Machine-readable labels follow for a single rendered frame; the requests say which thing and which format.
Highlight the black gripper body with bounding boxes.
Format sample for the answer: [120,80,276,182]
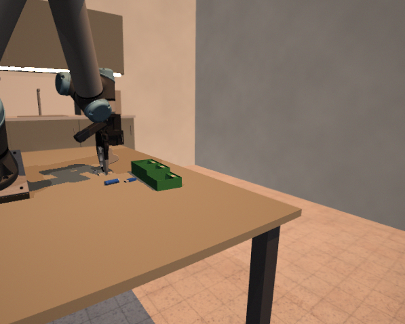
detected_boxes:
[96,113,124,148]

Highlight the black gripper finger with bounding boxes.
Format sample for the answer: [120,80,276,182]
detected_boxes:
[102,137,119,175]
[96,143,104,172]

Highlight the green rack of three bins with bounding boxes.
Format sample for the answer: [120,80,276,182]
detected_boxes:
[131,159,182,191]

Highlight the blue aa battery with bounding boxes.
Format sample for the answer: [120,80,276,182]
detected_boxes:
[104,178,119,186]

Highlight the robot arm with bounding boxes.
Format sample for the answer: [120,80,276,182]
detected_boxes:
[0,0,116,191]

